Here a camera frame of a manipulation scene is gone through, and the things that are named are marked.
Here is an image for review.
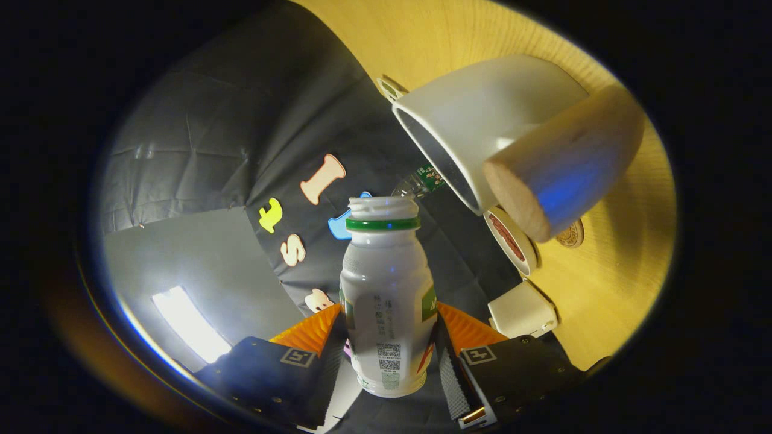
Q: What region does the ceiling light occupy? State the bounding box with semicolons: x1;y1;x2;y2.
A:
151;285;233;364

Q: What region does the wooden table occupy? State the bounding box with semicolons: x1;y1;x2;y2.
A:
289;0;676;371

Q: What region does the clear plastic water bottle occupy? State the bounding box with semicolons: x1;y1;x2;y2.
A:
392;163;447;198

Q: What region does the red meat slice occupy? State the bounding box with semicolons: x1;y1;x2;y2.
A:
489;212;516;251
496;223;525;261

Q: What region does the round cork coaster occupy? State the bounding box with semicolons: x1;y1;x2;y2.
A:
555;218;584;249

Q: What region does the white cup with cork handle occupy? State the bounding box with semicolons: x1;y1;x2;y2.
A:
392;54;646;243

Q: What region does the white divided dish with beans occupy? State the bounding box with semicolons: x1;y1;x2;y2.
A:
377;75;410;103

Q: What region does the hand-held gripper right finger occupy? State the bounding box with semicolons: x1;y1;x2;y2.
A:
435;300;586;430

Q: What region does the white round plate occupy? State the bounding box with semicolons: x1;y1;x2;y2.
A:
484;206;539;277

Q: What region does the white juice bottle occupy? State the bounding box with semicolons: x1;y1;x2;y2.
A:
339;196;437;398

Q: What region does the white toaster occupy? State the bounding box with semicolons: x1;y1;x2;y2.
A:
487;280;558;339

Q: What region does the black backdrop cloth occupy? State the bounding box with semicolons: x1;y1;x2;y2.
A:
100;0;525;434

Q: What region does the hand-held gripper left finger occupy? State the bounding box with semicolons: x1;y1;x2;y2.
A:
194;303;350;431

